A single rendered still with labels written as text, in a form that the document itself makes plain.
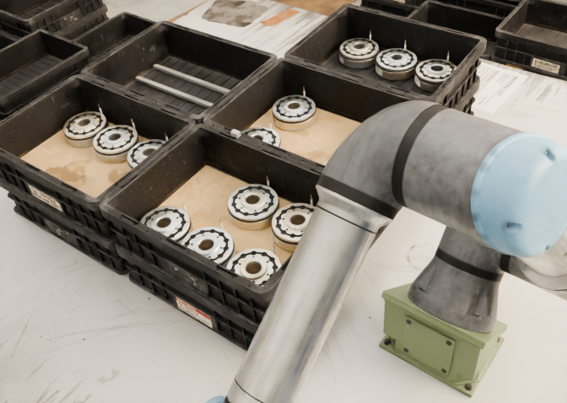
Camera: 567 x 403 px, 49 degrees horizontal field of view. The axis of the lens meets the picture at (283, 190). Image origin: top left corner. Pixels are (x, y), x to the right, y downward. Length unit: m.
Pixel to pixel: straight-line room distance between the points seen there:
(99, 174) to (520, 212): 1.04
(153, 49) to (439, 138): 1.24
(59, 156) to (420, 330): 0.91
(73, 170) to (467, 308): 0.90
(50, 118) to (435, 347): 1.02
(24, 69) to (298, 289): 2.10
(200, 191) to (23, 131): 0.46
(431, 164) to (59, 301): 0.96
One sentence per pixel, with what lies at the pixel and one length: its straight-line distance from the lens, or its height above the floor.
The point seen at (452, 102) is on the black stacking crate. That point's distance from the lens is 1.54.
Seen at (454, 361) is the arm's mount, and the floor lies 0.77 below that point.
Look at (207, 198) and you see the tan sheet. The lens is 1.32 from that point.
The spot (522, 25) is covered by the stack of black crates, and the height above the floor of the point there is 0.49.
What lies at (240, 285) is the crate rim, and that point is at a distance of 1.03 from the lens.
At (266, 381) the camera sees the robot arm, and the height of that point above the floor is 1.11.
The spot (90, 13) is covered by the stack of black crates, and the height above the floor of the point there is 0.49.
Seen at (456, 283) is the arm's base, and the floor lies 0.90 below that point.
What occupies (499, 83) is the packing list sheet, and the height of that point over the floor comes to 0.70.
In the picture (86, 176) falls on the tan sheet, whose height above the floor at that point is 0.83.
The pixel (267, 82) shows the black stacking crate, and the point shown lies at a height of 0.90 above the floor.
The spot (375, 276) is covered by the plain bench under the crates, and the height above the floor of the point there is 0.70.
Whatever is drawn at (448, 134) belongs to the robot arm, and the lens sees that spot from 0.63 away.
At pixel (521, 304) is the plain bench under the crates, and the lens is 1.31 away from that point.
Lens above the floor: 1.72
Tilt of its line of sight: 43 degrees down
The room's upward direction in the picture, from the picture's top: 6 degrees counter-clockwise
